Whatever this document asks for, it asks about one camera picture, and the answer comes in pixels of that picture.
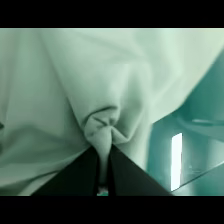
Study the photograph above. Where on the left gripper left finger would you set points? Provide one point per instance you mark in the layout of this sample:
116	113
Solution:
78	178

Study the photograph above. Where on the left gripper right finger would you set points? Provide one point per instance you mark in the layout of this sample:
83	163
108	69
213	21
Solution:
130	180

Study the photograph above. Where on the white shirt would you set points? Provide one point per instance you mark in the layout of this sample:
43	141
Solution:
83	83

